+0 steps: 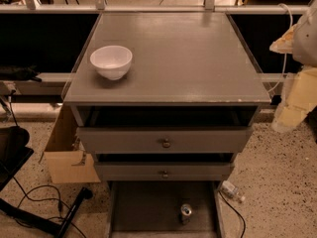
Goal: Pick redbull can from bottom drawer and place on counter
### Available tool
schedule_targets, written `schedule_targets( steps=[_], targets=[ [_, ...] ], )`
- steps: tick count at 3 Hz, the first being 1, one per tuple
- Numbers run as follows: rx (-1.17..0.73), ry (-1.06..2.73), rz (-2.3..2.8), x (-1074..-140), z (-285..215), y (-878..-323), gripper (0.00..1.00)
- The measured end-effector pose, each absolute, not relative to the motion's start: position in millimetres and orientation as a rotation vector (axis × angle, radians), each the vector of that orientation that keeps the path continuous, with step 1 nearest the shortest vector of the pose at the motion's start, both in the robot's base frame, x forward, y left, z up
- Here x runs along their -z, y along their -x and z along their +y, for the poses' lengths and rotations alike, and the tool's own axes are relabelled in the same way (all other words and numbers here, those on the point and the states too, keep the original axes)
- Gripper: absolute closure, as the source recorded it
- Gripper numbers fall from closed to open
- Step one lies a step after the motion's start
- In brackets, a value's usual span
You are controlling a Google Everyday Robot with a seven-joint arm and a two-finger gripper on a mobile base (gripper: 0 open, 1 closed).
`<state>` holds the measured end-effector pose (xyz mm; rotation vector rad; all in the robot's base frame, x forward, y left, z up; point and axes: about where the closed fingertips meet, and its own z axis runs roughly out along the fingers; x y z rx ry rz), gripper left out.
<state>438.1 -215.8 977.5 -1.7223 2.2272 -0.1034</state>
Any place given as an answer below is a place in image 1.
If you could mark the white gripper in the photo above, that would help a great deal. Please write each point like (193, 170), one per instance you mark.
(307, 42)

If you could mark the redbull can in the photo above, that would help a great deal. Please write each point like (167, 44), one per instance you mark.
(185, 213)

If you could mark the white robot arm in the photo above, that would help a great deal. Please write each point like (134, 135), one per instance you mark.
(300, 40)

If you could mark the grey top drawer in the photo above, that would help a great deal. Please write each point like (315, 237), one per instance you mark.
(120, 141)

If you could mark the grey drawer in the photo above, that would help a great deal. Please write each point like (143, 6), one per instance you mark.
(151, 209)
(120, 141)
(163, 171)

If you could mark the grey drawer cabinet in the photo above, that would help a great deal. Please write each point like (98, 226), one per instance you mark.
(189, 72)

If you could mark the grey middle drawer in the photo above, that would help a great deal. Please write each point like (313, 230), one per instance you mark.
(163, 171)

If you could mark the grey bottom drawer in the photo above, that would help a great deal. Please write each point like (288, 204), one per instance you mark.
(151, 209)

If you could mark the white bowl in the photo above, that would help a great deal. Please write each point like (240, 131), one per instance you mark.
(112, 62)

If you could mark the cardboard box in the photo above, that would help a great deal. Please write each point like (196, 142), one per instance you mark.
(66, 158)

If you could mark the black stand base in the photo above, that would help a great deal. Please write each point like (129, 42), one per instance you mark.
(56, 230)

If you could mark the black cloth bag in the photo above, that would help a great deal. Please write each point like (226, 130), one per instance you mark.
(18, 73)

